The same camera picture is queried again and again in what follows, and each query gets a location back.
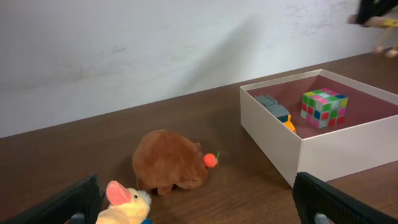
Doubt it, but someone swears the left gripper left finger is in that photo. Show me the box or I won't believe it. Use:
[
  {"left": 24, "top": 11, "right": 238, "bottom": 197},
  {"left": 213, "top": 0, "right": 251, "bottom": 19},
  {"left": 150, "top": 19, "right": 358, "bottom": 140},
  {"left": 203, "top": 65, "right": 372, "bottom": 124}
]
[{"left": 3, "top": 174, "right": 104, "bottom": 224}]

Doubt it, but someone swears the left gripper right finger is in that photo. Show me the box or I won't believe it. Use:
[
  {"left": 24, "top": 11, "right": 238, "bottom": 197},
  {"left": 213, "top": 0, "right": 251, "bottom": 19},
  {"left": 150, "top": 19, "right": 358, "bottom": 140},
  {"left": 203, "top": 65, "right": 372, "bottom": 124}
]
[{"left": 292, "top": 172, "right": 397, "bottom": 224}]

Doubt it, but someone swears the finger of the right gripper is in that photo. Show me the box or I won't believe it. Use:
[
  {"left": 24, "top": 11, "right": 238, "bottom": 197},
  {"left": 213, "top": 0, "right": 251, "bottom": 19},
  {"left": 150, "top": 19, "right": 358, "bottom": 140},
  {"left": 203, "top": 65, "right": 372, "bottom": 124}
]
[{"left": 356, "top": 0, "right": 397, "bottom": 25}]

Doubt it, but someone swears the yellow wooden rattle drum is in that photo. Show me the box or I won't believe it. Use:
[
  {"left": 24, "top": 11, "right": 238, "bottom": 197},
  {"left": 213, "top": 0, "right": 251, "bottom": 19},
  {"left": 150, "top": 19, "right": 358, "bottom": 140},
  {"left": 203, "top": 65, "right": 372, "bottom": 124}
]
[{"left": 347, "top": 14, "right": 398, "bottom": 59}]

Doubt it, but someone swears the brown plush bear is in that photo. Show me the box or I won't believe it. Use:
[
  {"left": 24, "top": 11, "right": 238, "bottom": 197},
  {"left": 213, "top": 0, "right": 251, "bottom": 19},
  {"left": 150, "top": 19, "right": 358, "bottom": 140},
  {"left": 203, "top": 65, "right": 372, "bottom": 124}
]
[{"left": 132, "top": 129, "right": 209, "bottom": 195}]

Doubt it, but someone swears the multicolour puzzle cube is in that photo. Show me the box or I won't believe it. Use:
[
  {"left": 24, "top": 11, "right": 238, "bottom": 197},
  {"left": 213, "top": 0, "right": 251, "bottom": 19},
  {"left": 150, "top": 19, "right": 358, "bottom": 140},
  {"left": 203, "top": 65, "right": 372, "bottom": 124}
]
[{"left": 300, "top": 88, "right": 348, "bottom": 129}]

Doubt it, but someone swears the yellow grey toy truck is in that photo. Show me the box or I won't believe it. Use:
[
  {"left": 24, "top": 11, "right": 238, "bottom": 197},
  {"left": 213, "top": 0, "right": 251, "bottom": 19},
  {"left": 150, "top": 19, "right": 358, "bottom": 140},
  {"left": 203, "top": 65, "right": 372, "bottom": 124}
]
[{"left": 254, "top": 95, "right": 296, "bottom": 133}]

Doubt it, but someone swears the yellow plush duck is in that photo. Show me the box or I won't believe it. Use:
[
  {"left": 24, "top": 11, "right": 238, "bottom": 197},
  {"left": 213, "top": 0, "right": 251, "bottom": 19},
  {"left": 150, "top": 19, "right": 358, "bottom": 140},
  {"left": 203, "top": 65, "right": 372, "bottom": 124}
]
[{"left": 96, "top": 180, "right": 153, "bottom": 224}]

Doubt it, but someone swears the white cardboard box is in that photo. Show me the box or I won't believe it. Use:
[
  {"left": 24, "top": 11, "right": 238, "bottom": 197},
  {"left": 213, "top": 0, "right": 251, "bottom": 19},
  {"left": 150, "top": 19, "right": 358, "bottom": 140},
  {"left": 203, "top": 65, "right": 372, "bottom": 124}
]
[{"left": 240, "top": 69, "right": 397, "bottom": 185}]

